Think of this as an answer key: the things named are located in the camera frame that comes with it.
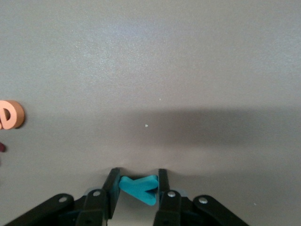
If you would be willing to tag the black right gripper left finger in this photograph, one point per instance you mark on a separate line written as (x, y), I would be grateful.
(113, 188)

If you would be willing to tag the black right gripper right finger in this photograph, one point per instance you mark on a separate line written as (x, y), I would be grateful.
(164, 202)

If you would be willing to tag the teal letter y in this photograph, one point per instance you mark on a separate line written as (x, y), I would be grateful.
(136, 188)

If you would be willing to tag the red letter k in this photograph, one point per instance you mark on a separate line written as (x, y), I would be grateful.
(2, 147)

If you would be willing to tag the orange letter e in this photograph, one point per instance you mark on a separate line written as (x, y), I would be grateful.
(18, 113)

